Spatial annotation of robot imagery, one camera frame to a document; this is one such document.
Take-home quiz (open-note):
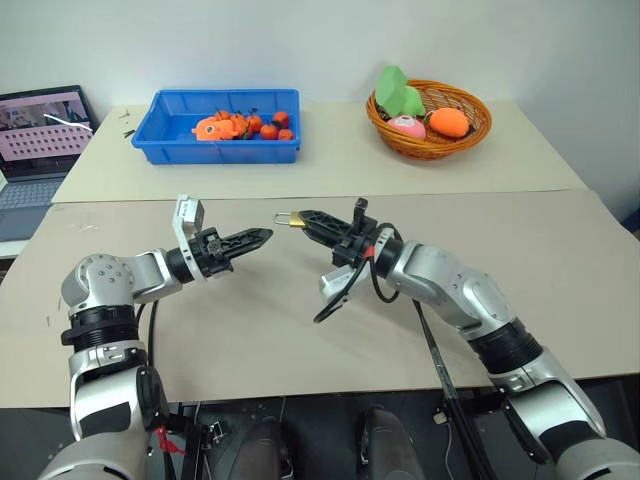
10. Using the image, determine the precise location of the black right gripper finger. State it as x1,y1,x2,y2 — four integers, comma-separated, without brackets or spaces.
300,209,352,234
305,225,348,247

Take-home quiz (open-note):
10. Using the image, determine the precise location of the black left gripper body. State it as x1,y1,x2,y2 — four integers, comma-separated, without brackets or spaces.
188,226,236,279

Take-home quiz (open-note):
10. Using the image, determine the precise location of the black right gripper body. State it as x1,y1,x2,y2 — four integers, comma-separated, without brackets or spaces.
331,197,380,269

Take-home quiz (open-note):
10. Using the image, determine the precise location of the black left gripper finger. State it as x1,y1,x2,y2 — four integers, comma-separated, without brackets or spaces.
219,227,275,248
224,238,272,262

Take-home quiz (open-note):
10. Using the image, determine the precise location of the small brass padlock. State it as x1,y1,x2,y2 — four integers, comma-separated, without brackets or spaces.
272,210,308,232

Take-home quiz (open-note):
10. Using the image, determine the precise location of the blue plastic bin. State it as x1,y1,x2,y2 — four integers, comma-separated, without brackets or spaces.
130,88,302,166

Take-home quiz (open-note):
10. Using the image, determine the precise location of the orange plush fish toy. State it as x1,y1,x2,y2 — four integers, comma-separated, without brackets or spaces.
191,116,240,143

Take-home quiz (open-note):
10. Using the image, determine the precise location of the orange wicker basket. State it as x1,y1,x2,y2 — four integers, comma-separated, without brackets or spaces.
365,79,494,161

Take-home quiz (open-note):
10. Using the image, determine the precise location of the pink plush peach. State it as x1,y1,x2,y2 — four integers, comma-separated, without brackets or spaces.
386,114,428,142

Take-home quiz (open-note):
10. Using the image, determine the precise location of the green plush vegetable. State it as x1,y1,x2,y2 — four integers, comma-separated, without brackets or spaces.
374,65,427,118

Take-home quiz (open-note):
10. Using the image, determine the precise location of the orange plush fruit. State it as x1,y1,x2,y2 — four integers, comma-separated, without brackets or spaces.
428,107,472,139

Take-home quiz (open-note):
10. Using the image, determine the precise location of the dark rounded shape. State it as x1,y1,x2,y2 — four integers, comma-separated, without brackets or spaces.
232,416,289,480
356,406,417,480

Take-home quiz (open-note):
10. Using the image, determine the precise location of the white side table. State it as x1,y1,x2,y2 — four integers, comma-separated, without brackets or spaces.
0,233,32,260

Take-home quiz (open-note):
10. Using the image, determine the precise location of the grey open laptop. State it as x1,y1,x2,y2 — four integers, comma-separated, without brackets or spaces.
0,84,99,242

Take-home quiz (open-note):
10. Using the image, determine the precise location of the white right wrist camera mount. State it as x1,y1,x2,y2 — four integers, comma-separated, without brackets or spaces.
318,263,365,305

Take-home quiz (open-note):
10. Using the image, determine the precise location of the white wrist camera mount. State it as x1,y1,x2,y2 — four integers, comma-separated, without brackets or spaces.
318,263,365,305
169,193,208,283

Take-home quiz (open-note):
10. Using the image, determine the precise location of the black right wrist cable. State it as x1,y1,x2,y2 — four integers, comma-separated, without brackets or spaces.
312,224,404,324

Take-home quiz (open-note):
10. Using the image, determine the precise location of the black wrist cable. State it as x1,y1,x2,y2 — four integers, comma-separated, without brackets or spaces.
133,298,162,372
312,224,404,324

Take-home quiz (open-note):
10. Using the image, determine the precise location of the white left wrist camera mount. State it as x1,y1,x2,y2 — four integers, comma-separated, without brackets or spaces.
169,193,208,283

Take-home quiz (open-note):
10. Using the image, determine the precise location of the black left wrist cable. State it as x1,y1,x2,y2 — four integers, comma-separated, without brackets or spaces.
133,298,162,372

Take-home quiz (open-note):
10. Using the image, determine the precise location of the black metal frame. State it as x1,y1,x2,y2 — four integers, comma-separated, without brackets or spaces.
149,399,237,480

